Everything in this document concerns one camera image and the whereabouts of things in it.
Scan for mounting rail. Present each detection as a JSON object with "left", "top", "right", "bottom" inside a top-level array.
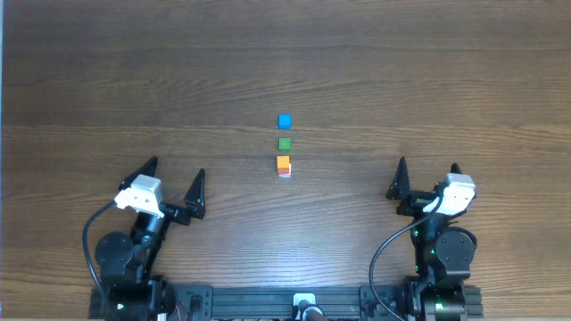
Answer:
[{"left": 87, "top": 284, "right": 485, "bottom": 321}]

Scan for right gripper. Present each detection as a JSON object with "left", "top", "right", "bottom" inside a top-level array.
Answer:
[{"left": 385, "top": 155, "right": 463, "bottom": 218}]

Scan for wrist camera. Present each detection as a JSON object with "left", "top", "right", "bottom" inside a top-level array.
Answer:
[
  {"left": 421, "top": 172, "right": 477, "bottom": 216},
  {"left": 113, "top": 174, "right": 167, "bottom": 218}
]

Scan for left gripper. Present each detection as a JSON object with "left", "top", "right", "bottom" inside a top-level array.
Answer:
[{"left": 119, "top": 155, "right": 207, "bottom": 226}]

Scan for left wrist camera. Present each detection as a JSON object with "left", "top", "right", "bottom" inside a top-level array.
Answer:
[{"left": 113, "top": 174, "right": 167, "bottom": 218}]

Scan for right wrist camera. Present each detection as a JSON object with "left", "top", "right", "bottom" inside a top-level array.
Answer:
[{"left": 421, "top": 172, "right": 477, "bottom": 216}]

